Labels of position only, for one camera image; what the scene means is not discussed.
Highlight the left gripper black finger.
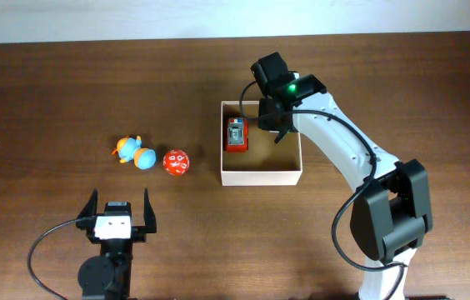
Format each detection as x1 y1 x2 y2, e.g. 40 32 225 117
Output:
143 188 157 228
77 189 98 219

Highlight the red toy car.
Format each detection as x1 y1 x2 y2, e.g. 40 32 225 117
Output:
224 117 248 153

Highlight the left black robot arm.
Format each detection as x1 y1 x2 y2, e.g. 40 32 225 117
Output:
76 191 157 300

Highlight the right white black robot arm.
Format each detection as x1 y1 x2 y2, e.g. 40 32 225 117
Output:
251 52 433 299

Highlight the white open cardboard box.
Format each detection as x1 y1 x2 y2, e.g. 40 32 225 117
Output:
220 101 303 186

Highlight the red ball with white letters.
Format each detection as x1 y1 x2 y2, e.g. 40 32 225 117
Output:
162 149 190 176

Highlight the blue and orange toy figure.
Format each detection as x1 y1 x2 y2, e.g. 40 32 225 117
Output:
112 136 157 170

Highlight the left black cable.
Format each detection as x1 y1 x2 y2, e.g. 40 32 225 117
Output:
27 217 94 300

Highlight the black cable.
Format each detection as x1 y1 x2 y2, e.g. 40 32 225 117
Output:
238 79 407 300
27 217 94 300

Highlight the right black cable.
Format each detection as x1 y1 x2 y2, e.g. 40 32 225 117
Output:
238 79 407 300

